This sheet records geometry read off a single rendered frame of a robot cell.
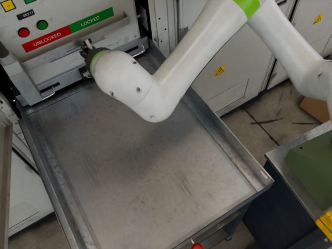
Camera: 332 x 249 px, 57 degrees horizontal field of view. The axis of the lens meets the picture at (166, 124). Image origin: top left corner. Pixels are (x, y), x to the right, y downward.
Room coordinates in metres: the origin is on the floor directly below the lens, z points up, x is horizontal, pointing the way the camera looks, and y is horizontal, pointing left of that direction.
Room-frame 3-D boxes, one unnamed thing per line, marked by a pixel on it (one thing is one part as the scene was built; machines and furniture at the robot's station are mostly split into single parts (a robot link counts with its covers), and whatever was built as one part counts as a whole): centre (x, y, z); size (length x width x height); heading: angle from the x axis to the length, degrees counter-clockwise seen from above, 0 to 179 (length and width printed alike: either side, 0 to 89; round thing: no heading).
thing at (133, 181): (0.49, 0.11, 0.82); 0.68 x 0.62 x 0.06; 26
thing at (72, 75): (0.85, 0.29, 0.89); 0.54 x 0.05 x 0.06; 116
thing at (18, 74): (0.68, 0.44, 1.04); 0.08 x 0.05 x 0.17; 26
